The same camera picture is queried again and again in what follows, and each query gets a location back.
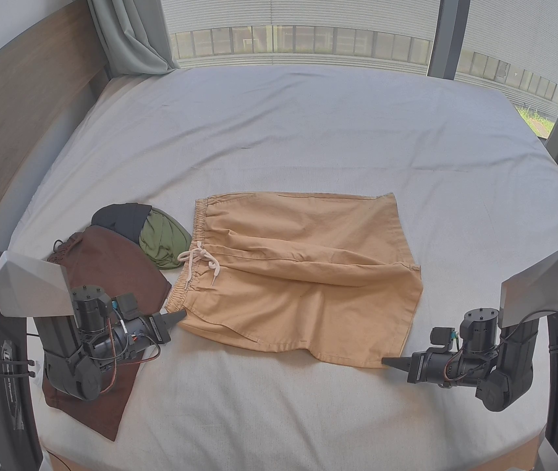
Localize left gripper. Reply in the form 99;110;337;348
117;312;172;355

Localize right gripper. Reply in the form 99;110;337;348
408;352;458;385

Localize tan shorts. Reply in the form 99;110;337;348
164;193;424;369

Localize bed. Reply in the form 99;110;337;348
0;0;558;471

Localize brown garment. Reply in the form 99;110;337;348
43;226;173;443

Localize green garment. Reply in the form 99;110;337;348
139;207;193;271

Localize black garment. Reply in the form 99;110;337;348
91;203;153;245

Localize grey-green curtain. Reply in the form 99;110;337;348
82;0;178;77

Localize window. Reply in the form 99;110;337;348
154;0;558;178

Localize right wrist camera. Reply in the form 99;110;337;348
428;327;457;353

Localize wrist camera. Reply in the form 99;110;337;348
428;327;457;353
112;292;140;321

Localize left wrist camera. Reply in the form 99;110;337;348
112;292;140;321

